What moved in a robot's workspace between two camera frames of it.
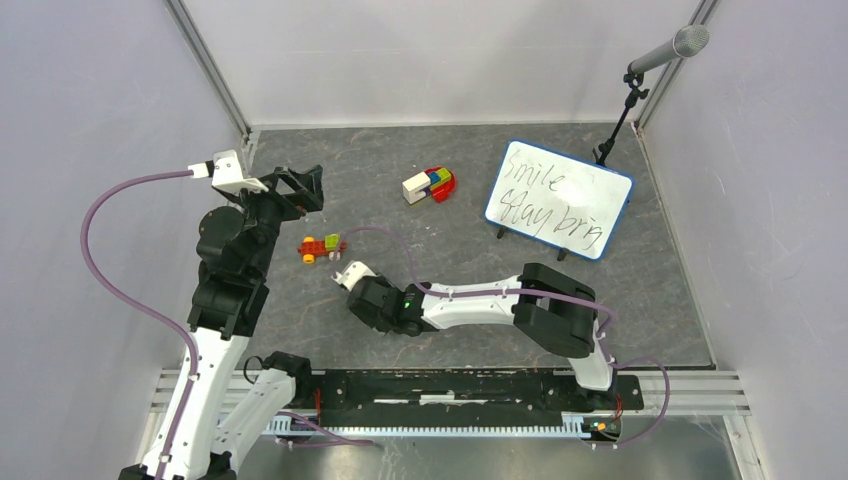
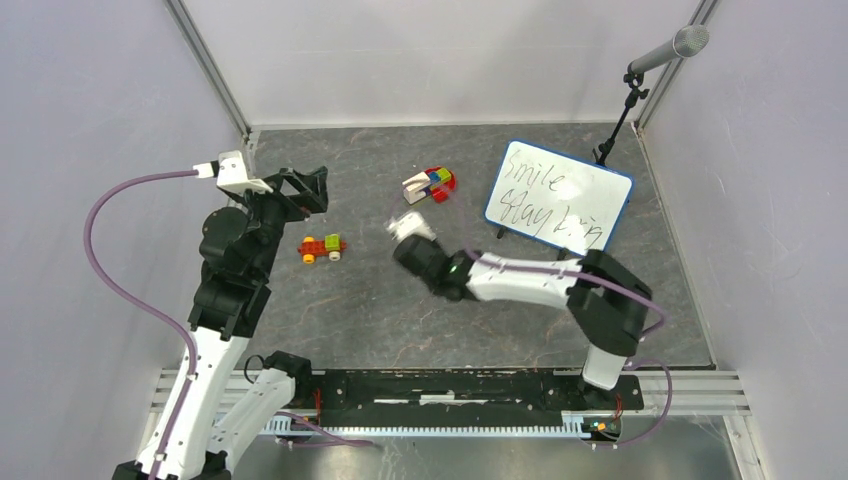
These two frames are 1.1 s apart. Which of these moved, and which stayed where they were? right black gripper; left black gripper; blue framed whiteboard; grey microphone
Moved: right black gripper
Stayed: blue framed whiteboard; grey microphone; left black gripper
